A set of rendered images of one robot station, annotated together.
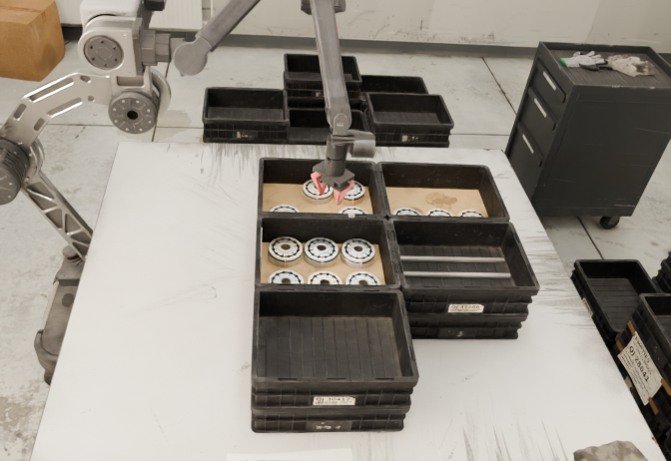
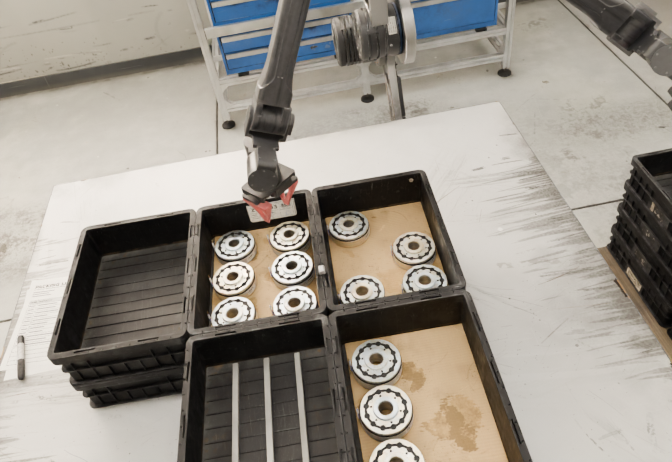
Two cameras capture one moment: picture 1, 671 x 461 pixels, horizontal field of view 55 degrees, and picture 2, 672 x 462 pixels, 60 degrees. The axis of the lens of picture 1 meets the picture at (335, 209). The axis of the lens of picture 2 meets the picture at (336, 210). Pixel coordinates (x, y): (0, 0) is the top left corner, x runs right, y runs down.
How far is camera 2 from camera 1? 1.91 m
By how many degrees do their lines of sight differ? 69
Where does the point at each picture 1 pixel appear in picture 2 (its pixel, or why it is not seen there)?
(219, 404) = not seen: hidden behind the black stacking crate
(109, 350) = (212, 178)
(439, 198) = (465, 419)
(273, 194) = (401, 213)
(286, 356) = (148, 268)
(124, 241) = (341, 149)
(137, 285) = not seen: hidden behind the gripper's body
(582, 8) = not seen: outside the picture
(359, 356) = (138, 329)
